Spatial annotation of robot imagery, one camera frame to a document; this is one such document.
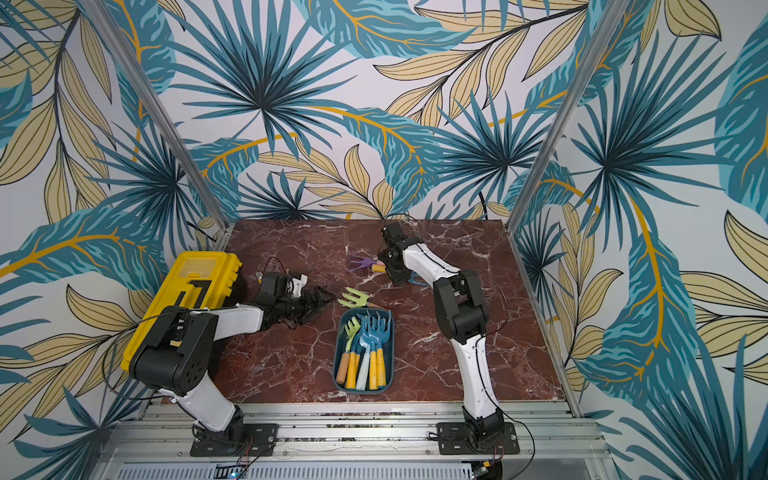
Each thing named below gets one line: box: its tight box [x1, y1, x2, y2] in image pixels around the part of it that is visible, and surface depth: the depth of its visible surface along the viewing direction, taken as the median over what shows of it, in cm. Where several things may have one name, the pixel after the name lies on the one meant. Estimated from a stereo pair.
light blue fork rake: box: [356, 335, 370, 391], surface depth 82 cm
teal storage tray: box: [332, 307, 396, 395], surface depth 85 cm
